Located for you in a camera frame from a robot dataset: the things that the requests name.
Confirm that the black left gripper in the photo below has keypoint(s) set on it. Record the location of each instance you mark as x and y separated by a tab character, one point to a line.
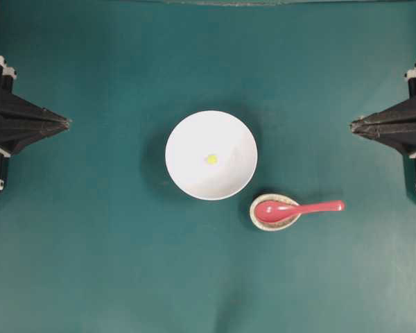
26	134

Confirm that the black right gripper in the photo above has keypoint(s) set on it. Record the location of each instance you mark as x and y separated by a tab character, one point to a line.
401	137

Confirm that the pink plastic soup spoon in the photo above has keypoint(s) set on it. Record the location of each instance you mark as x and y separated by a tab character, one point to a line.
272	211

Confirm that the speckled ceramic spoon rest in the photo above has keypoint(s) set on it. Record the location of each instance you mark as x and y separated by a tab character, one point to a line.
279	225

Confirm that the white round bowl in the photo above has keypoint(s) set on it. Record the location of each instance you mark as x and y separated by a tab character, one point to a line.
206	133

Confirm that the yellow hexagonal prism block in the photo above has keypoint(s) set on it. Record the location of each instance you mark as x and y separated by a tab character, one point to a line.
211	159

